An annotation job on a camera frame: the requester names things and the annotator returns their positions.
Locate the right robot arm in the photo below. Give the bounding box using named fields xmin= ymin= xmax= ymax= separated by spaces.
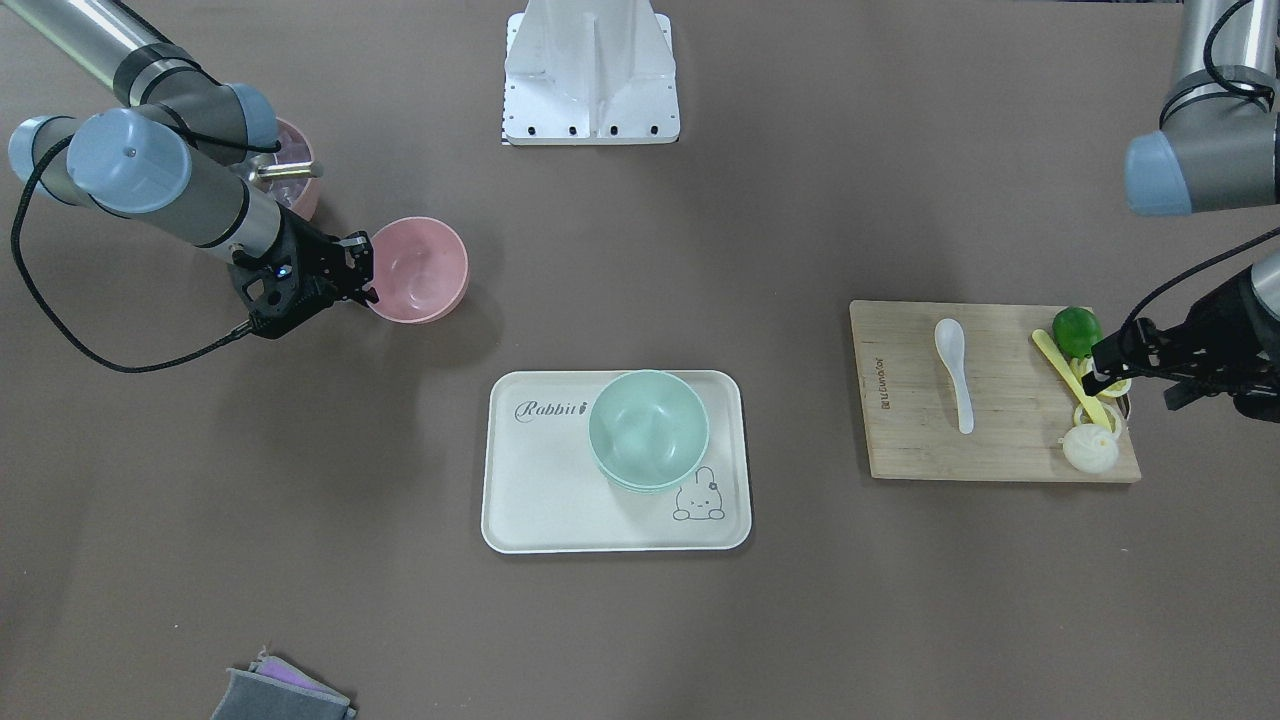
xmin=8 ymin=1 xmax=379 ymax=340

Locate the large pink ice bowl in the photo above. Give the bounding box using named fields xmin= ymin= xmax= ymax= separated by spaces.
xmin=256 ymin=118 xmax=323 ymax=222

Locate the yellow plastic knife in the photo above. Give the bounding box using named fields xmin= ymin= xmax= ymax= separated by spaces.
xmin=1030 ymin=328 xmax=1106 ymax=421

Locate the white steamed bun toy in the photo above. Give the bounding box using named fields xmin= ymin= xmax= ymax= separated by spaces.
xmin=1059 ymin=424 xmax=1120 ymax=474

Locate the grey folded cloth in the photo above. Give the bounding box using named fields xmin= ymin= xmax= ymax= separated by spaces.
xmin=210 ymin=667 xmax=358 ymax=719

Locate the metal ice scoop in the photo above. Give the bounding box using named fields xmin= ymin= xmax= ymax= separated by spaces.
xmin=233 ymin=154 xmax=324 ymax=188

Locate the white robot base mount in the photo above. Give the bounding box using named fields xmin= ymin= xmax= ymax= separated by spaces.
xmin=500 ymin=1 xmax=682 ymax=147

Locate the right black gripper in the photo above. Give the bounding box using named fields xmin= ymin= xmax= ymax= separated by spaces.
xmin=230 ymin=215 xmax=380 ymax=340

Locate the front lemon slice stack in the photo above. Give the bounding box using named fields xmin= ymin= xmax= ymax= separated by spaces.
xmin=1068 ymin=357 xmax=1133 ymax=398

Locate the white ceramic spoon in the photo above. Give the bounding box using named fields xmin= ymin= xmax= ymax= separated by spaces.
xmin=934 ymin=316 xmax=975 ymax=436

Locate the purple cloth under grey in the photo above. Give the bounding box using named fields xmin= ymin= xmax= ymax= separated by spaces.
xmin=250 ymin=647 xmax=349 ymax=702

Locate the green lime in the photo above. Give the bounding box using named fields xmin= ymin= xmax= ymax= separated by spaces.
xmin=1051 ymin=306 xmax=1105 ymax=359

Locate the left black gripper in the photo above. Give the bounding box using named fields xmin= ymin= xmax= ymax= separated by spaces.
xmin=1080 ymin=270 xmax=1279 ymax=423

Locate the wooden cutting board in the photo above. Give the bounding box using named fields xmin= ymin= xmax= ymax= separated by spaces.
xmin=849 ymin=300 xmax=1142 ymax=484

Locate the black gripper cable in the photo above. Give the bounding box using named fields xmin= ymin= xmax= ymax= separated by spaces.
xmin=10 ymin=126 xmax=285 ymax=375
xmin=1115 ymin=0 xmax=1280 ymax=346

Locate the lemon slice under knife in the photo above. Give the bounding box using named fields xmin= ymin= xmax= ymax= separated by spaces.
xmin=1073 ymin=401 xmax=1126 ymax=438

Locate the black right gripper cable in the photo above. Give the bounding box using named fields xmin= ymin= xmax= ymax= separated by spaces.
xmin=10 ymin=126 xmax=285 ymax=375

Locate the white rabbit tray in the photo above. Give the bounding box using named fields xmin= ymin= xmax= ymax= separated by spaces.
xmin=480 ymin=370 xmax=753 ymax=553

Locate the small pink bowl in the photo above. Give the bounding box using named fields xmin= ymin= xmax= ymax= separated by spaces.
xmin=369 ymin=217 xmax=470 ymax=324

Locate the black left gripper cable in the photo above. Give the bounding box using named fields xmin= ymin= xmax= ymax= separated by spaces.
xmin=1115 ymin=0 xmax=1280 ymax=346

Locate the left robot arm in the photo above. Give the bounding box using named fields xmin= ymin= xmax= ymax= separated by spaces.
xmin=1083 ymin=1 xmax=1279 ymax=421

